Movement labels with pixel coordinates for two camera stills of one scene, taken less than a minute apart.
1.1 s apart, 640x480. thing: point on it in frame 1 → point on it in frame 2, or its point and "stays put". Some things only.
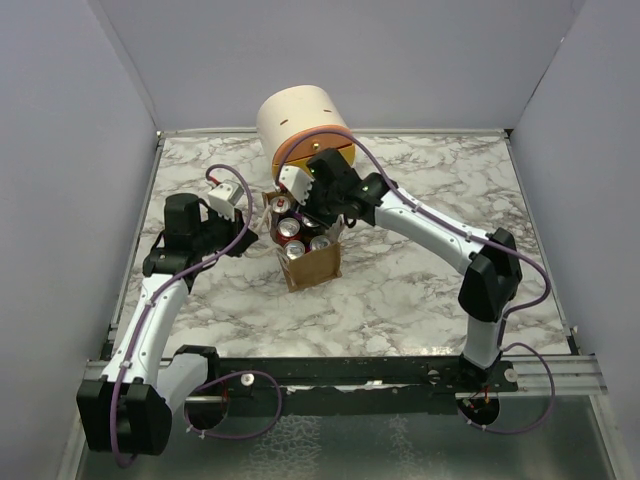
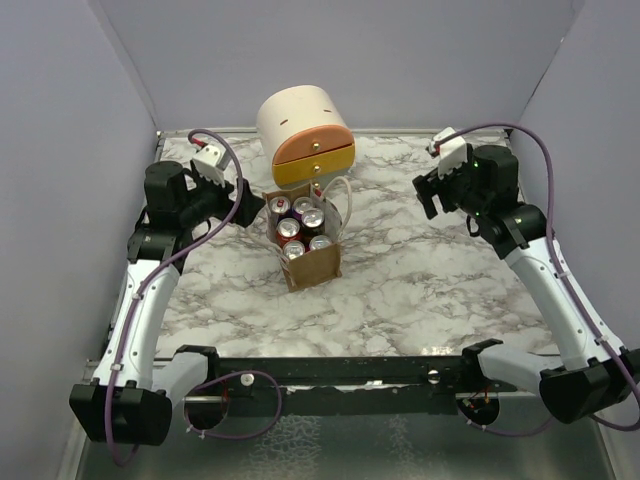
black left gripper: [235, 227] → [249, 205]
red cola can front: [288, 229] stays put
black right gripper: [308, 212] → [431, 184]
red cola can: [294, 249] stays put
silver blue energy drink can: [280, 204] stays put
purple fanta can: [319, 242] stays put
